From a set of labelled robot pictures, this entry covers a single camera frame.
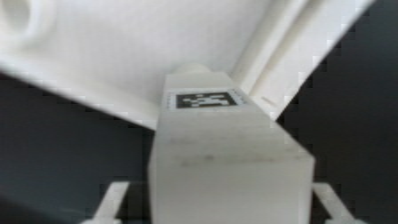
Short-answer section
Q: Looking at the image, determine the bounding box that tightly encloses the white desk leg front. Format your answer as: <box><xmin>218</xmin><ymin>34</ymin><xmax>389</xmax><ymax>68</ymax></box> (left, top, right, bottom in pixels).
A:
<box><xmin>147</xmin><ymin>64</ymin><xmax>314</xmax><ymax>224</ymax></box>

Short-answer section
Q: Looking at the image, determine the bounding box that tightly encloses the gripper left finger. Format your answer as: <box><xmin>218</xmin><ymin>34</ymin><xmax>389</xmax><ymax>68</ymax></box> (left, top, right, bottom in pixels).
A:
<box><xmin>80</xmin><ymin>182</ymin><xmax>129</xmax><ymax>224</ymax></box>

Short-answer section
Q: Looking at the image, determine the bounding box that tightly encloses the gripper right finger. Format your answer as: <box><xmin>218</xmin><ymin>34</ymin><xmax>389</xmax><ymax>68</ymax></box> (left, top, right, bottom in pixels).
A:
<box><xmin>312</xmin><ymin>182</ymin><xmax>368</xmax><ymax>224</ymax></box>

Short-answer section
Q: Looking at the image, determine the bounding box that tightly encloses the white desk top tray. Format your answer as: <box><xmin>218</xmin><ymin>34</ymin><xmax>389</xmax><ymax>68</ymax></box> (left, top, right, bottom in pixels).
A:
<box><xmin>0</xmin><ymin>0</ymin><xmax>316</xmax><ymax>131</ymax></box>

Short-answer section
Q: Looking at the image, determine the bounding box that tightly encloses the white front fence bar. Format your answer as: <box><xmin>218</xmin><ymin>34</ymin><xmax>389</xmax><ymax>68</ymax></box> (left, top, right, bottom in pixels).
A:
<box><xmin>250</xmin><ymin>0</ymin><xmax>376</xmax><ymax>119</ymax></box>

